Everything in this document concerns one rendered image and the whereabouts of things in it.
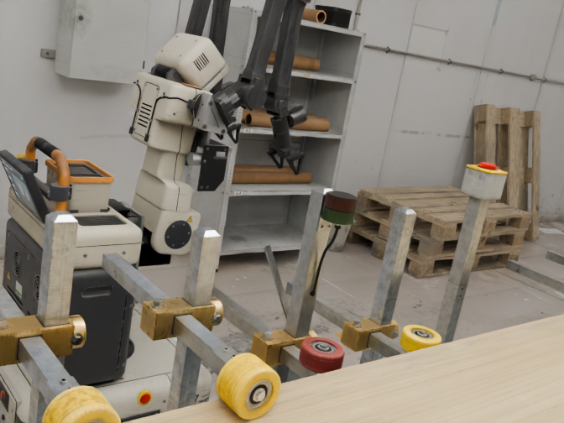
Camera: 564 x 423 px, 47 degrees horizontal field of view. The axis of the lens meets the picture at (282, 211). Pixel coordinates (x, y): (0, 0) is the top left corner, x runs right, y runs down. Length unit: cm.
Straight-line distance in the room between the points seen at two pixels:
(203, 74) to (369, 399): 136
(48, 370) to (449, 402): 64
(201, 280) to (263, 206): 353
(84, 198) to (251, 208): 260
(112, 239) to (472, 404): 118
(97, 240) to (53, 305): 96
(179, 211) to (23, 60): 169
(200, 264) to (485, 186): 75
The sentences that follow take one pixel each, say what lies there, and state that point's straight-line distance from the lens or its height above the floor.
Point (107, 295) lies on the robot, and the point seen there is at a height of 61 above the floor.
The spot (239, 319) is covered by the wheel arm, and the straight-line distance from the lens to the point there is 139.
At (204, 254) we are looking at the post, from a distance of 110.
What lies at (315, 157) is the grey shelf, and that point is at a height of 68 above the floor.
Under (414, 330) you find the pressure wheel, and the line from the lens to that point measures 139.
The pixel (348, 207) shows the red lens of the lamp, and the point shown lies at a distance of 119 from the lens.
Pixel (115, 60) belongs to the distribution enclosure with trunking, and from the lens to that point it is 361.
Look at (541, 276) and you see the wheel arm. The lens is 236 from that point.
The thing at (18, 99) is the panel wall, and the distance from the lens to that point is 371.
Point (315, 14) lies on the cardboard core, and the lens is 413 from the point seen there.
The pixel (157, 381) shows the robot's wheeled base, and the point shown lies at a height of 28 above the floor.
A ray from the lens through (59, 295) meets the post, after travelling 101.
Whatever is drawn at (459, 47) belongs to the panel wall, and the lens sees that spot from 577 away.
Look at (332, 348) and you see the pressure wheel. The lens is 123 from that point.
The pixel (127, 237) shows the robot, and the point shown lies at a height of 79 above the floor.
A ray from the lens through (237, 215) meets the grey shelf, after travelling 452.
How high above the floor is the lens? 143
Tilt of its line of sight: 15 degrees down
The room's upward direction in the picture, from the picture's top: 10 degrees clockwise
